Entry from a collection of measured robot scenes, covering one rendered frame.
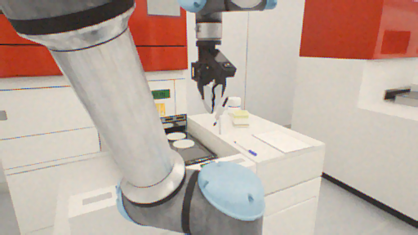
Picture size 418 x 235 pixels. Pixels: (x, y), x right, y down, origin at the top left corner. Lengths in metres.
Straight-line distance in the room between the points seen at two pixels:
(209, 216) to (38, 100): 0.96
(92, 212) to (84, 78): 0.46
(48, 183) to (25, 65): 0.53
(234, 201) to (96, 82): 0.26
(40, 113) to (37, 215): 0.48
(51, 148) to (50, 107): 0.19
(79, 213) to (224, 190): 0.40
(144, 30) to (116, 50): 0.90
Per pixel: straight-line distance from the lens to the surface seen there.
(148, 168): 0.38
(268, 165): 0.88
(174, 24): 1.22
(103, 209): 0.69
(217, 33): 0.68
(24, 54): 1.16
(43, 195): 1.38
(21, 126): 1.26
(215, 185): 0.41
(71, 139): 1.27
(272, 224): 1.04
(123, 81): 0.29
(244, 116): 1.14
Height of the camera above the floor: 1.34
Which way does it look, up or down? 16 degrees down
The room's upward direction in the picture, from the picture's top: straight up
